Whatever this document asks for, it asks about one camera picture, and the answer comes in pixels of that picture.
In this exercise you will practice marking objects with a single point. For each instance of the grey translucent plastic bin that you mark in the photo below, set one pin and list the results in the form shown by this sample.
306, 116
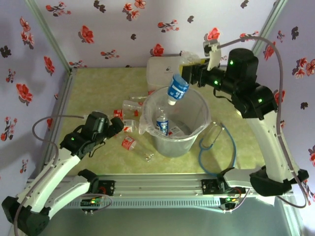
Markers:
172, 150

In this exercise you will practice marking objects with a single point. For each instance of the aluminium side rail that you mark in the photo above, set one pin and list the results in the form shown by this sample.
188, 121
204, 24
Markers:
66, 88

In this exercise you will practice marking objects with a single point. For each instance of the white lidded storage box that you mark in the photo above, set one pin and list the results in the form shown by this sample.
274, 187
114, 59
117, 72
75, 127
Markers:
157, 71

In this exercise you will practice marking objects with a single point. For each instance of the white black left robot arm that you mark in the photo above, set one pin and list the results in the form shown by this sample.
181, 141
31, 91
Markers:
49, 177

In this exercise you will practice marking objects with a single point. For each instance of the blue stethoscope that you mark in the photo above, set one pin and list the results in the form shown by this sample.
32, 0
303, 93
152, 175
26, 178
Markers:
235, 150

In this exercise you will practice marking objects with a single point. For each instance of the clear bottle white cap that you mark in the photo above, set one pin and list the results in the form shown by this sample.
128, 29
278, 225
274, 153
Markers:
128, 126

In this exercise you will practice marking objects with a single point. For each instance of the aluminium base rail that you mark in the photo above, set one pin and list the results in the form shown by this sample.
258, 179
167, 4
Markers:
157, 186

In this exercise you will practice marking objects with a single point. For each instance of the clear plastic bin liner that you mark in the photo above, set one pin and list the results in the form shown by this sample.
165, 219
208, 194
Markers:
144, 123

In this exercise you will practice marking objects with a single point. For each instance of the small clear bottle red cap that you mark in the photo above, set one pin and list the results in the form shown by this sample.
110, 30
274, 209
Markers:
118, 113

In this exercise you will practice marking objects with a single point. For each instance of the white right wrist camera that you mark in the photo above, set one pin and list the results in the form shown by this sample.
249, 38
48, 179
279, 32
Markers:
214, 59

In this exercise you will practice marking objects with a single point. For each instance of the wide clear plastic bottle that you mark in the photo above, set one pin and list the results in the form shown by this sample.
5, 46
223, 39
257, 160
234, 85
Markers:
130, 105

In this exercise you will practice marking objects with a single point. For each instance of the blue label water bottle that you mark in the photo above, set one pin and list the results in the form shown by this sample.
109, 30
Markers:
177, 89

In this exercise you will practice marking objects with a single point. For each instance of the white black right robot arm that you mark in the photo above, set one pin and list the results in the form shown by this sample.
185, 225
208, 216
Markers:
268, 147

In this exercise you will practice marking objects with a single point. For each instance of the clear cola bottle red label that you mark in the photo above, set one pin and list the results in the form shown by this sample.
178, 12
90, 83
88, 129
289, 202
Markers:
128, 143

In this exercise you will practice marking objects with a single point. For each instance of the white paper tag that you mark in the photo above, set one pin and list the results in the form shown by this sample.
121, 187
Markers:
268, 200

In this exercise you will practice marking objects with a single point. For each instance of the aluminium frame post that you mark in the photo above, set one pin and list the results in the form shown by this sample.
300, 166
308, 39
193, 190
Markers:
267, 27
51, 35

